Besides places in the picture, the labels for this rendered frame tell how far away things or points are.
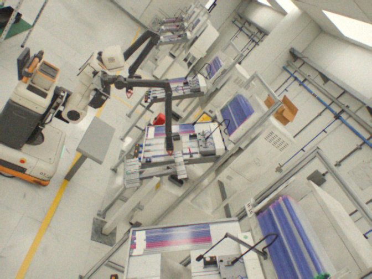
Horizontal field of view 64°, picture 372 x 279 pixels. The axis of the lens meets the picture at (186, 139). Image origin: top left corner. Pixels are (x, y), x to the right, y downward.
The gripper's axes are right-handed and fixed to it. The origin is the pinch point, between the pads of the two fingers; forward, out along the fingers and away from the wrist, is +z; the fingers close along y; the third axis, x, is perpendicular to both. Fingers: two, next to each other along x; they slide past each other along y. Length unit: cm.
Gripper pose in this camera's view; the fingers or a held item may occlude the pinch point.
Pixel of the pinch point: (170, 154)
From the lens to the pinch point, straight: 271.2
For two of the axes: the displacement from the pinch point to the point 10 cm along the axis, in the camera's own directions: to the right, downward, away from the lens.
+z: 0.6, 8.6, 5.0
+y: -0.5, -5.0, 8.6
